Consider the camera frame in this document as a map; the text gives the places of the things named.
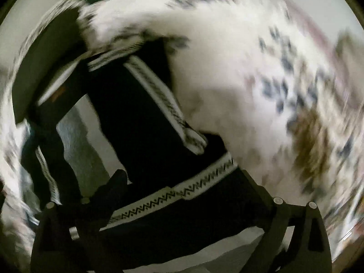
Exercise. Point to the floral bedsheet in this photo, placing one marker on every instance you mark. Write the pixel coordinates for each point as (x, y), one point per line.
(227, 76)

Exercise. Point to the black striped knit garment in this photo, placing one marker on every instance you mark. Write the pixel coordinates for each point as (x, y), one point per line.
(136, 125)

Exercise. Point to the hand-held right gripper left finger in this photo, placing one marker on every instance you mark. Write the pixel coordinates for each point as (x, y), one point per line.
(113, 186)

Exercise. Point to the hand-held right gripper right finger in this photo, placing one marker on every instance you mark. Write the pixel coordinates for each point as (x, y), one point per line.
(284, 221)

